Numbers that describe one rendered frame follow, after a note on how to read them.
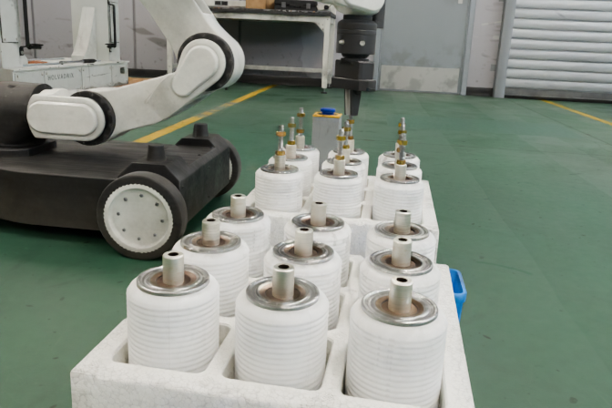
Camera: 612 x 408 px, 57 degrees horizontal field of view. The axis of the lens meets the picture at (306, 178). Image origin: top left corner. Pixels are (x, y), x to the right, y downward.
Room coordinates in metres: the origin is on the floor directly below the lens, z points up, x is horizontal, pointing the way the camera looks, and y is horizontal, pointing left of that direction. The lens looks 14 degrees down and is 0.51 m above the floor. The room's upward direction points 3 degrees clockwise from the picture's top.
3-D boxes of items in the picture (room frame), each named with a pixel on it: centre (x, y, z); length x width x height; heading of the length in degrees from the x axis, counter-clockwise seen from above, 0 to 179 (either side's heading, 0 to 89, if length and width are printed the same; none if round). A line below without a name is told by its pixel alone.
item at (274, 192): (1.09, 0.05, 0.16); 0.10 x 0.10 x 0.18
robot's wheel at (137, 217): (1.21, 0.37, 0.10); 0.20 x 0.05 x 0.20; 84
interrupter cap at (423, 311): (0.51, -0.10, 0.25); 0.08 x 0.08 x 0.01
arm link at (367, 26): (1.32, -0.11, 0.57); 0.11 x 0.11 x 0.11; 29
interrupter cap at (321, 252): (0.65, 0.00, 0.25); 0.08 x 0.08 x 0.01
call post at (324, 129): (1.48, -0.05, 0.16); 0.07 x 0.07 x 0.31; 82
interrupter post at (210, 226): (0.66, 0.12, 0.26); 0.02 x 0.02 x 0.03
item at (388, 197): (1.05, -0.18, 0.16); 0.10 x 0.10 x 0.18
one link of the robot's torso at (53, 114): (1.51, 0.61, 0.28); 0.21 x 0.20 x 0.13; 84
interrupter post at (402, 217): (0.74, -0.14, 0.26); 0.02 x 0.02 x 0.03
